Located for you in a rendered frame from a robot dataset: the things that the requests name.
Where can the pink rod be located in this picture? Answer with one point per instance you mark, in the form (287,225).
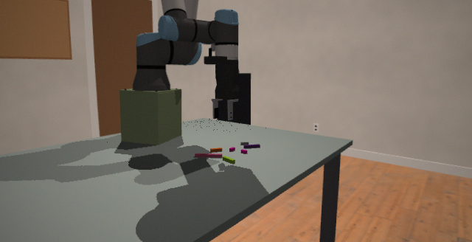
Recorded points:
(217,155)

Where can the lime green rectangular bar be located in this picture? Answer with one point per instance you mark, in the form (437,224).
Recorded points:
(228,159)

